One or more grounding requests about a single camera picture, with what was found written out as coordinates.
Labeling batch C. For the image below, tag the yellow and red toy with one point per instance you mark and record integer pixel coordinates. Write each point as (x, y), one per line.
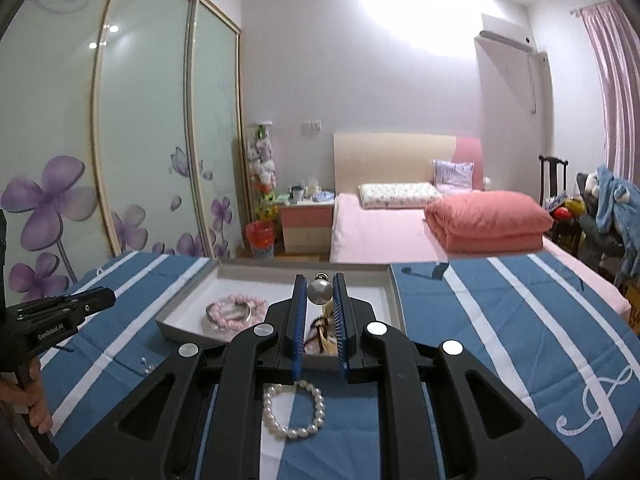
(567, 209)

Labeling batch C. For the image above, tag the tall plush toy display tube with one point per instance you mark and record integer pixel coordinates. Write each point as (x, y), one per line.
(262, 170)

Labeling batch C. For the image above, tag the blue bin with red bag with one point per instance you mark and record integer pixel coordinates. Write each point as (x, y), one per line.
(260, 240)

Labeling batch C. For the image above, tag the folded coral quilt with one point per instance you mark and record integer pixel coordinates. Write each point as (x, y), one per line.
(485, 220)

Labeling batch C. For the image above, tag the beige and pink headboard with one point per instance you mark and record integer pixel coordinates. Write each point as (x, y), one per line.
(390, 157)

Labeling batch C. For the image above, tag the blue white striped blanket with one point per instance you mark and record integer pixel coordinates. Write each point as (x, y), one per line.
(475, 320)

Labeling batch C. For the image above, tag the person's left hand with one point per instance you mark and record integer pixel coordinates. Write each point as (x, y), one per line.
(36, 395)

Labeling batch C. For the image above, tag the small lilac pillow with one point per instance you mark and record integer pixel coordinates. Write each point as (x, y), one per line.
(452, 176)

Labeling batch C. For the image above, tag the yellow plastic hair clip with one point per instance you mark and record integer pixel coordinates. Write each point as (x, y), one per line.
(330, 344)

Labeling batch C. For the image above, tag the dark wooden chair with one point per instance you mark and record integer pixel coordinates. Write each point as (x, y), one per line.
(552, 175)

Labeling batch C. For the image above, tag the pink curtain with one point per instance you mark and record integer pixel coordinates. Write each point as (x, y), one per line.
(617, 85)

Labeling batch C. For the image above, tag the bed with pink sheet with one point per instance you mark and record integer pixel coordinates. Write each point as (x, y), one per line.
(380, 230)

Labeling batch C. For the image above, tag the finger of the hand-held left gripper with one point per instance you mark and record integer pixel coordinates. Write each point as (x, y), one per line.
(90, 302)

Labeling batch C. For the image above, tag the silver bangle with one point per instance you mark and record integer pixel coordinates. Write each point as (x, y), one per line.
(220, 330)

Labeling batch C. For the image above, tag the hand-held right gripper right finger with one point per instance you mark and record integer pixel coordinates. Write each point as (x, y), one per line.
(340, 325)

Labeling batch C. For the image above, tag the pink and beige nightstand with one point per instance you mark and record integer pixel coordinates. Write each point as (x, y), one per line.
(305, 227)

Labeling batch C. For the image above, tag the white air conditioner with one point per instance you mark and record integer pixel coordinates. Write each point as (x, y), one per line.
(505, 32)

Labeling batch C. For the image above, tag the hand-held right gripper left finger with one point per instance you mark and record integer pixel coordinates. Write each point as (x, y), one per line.
(299, 325)

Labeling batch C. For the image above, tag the yellow box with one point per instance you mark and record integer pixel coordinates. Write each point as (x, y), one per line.
(634, 310)

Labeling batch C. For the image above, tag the shallow white cardboard box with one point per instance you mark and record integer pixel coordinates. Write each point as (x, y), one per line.
(250, 280)

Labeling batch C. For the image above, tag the white printed pillow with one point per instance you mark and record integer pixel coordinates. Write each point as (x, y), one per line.
(395, 195)

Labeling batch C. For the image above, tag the white wall switch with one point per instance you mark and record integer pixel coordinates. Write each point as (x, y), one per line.
(311, 128)

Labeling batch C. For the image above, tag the small pearl earring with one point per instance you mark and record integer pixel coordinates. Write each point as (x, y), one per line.
(145, 362)

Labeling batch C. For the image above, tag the blue fleece garment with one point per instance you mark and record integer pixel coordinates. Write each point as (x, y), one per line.
(612, 200)

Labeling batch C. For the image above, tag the floral glass wardrobe door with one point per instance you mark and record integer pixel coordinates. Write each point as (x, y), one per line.
(145, 110)
(217, 125)
(45, 110)

